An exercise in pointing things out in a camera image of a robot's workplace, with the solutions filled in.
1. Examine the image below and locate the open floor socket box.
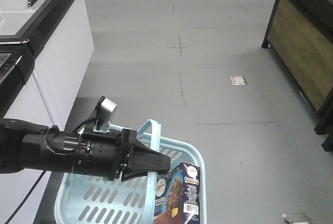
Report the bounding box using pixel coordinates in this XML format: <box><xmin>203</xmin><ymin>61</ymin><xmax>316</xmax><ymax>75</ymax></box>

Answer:
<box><xmin>281</xmin><ymin>213</ymin><xmax>313</xmax><ymax>224</ymax></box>

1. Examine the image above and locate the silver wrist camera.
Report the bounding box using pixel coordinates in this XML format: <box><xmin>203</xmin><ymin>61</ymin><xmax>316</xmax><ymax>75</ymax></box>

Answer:
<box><xmin>94</xmin><ymin>96</ymin><xmax>117</xmax><ymax>132</ymax></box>

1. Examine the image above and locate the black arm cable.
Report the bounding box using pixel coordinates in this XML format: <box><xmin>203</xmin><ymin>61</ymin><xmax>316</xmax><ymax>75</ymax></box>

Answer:
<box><xmin>4</xmin><ymin>170</ymin><xmax>46</xmax><ymax>224</ymax></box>

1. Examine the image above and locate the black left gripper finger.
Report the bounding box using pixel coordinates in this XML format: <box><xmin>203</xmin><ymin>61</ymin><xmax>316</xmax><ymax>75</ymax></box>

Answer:
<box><xmin>134</xmin><ymin>141</ymin><xmax>171</xmax><ymax>164</ymax></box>
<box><xmin>121</xmin><ymin>160</ymin><xmax>171</xmax><ymax>182</ymax></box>

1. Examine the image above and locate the light blue plastic basket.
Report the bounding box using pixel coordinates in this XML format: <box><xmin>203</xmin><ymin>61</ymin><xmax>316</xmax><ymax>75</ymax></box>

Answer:
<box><xmin>54</xmin><ymin>119</ymin><xmax>208</xmax><ymax>223</ymax></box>

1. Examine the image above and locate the wooden black-framed produce stand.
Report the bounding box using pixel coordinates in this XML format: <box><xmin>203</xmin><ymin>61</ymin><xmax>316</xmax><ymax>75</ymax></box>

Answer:
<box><xmin>261</xmin><ymin>0</ymin><xmax>333</xmax><ymax>135</ymax></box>

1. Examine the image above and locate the dark blue chocolate cookie box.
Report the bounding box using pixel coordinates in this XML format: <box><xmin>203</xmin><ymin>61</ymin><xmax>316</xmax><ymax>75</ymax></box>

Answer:
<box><xmin>153</xmin><ymin>162</ymin><xmax>201</xmax><ymax>224</ymax></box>

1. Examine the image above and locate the steel floor plate centre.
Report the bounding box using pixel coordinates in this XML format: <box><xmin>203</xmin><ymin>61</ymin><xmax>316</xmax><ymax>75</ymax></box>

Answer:
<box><xmin>230</xmin><ymin>75</ymin><xmax>248</xmax><ymax>86</ymax></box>

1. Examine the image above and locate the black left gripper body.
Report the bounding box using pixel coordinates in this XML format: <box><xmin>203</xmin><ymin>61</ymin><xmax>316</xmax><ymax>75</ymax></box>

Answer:
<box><xmin>79</xmin><ymin>127</ymin><xmax>137</xmax><ymax>181</ymax></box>

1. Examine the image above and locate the far white chest freezer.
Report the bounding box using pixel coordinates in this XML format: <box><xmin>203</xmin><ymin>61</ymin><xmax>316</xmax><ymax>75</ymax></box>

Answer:
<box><xmin>1</xmin><ymin>0</ymin><xmax>94</xmax><ymax>129</ymax></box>

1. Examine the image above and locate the white chest freezer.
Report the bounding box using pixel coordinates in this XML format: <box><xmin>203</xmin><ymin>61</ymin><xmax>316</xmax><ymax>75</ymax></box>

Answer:
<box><xmin>1</xmin><ymin>0</ymin><xmax>94</xmax><ymax>129</ymax></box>
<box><xmin>1</xmin><ymin>45</ymin><xmax>57</xmax><ymax>223</ymax></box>

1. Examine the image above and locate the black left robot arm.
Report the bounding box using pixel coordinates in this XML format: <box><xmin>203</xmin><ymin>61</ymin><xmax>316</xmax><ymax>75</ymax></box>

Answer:
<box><xmin>1</xmin><ymin>118</ymin><xmax>171</xmax><ymax>181</ymax></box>

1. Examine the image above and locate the near white chest freezer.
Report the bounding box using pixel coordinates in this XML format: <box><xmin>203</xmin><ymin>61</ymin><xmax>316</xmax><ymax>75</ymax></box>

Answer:
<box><xmin>1</xmin><ymin>45</ymin><xmax>57</xmax><ymax>223</ymax></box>

